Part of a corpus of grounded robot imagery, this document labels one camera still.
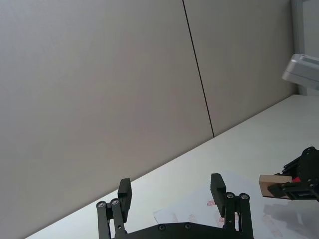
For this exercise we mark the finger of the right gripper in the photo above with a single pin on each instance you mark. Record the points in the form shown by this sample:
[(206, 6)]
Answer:
[(289, 190), (292, 166)]

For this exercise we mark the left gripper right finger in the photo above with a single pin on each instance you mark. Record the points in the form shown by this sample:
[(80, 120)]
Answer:
[(217, 191)]

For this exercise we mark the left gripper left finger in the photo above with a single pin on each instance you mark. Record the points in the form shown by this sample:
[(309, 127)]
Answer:
[(124, 196)]

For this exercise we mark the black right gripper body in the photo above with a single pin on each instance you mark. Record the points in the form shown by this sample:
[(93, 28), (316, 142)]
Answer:
[(308, 171)]

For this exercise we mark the wooden block stamp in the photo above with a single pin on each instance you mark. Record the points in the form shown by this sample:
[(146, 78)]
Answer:
[(272, 183)]

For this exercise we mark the white sheet with red marks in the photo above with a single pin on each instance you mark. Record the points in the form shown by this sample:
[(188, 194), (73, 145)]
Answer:
[(199, 199)]

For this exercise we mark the pale grey post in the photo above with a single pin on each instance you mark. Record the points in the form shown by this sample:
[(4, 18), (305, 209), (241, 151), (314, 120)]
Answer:
[(297, 25)]

